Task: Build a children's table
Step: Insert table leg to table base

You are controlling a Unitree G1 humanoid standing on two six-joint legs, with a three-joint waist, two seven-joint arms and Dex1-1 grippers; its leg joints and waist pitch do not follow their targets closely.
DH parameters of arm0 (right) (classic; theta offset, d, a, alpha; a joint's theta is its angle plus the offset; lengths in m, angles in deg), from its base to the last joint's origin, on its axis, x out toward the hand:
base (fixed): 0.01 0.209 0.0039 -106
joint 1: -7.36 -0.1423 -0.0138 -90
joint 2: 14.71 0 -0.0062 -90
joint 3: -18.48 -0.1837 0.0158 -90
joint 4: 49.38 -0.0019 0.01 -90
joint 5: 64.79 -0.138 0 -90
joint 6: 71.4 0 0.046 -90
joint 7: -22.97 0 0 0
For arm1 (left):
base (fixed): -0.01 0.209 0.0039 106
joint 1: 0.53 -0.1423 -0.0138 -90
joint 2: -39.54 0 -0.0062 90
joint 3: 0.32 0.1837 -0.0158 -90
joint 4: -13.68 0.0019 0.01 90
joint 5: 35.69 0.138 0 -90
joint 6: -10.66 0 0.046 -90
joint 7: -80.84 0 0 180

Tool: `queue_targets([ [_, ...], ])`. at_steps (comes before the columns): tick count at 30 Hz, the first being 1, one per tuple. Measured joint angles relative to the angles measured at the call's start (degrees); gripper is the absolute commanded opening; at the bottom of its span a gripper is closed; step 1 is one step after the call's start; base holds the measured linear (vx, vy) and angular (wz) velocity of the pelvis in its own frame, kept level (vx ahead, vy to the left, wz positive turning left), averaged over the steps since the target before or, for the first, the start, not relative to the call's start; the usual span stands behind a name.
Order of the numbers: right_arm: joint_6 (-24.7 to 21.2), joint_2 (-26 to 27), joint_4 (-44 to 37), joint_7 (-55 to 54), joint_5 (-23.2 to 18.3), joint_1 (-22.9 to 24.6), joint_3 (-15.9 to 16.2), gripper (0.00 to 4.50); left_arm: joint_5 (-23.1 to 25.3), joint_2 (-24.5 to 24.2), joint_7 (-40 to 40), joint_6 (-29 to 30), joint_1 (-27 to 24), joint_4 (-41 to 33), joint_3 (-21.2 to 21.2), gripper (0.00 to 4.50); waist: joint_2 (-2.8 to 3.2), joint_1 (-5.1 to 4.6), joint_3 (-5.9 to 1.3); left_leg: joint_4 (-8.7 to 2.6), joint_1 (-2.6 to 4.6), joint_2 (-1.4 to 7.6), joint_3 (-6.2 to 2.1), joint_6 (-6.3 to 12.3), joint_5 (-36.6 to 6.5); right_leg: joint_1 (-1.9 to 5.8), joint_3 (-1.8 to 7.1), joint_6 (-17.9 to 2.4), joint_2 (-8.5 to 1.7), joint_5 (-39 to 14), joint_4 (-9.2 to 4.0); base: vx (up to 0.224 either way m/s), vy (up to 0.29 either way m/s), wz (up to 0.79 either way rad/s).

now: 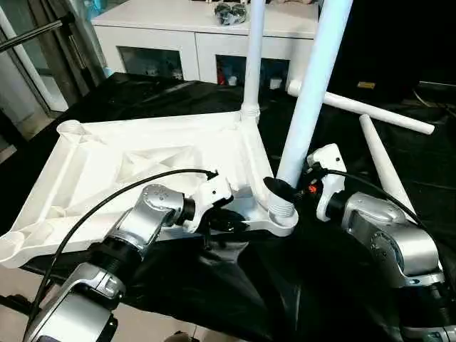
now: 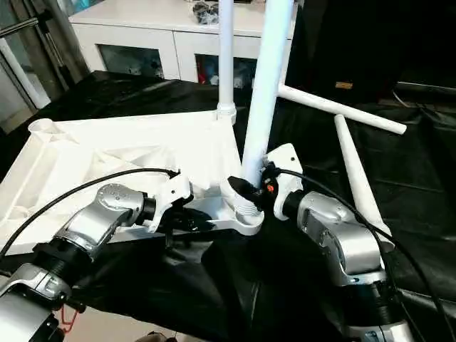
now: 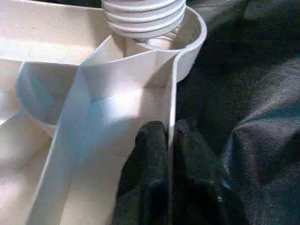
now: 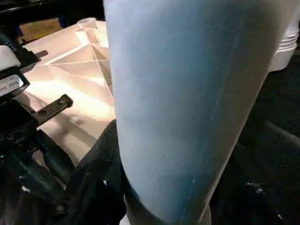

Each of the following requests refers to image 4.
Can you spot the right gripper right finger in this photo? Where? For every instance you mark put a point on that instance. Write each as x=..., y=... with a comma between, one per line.
x=262, y=192

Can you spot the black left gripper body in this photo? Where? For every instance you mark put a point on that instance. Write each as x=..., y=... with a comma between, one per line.
x=23, y=140

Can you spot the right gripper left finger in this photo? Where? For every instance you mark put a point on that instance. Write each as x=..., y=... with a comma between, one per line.
x=96, y=187

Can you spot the white plastic table top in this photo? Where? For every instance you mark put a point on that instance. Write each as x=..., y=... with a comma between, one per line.
x=75, y=79

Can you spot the white plastic table leg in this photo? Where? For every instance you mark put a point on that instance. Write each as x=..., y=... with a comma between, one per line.
x=187, y=93

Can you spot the black plastic mat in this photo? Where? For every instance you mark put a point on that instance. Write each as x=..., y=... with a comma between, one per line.
x=272, y=140

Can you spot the yellow cardboard box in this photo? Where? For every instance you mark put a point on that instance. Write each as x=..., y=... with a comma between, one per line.
x=40, y=29

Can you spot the white round container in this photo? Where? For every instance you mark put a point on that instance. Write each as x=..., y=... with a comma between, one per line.
x=283, y=49

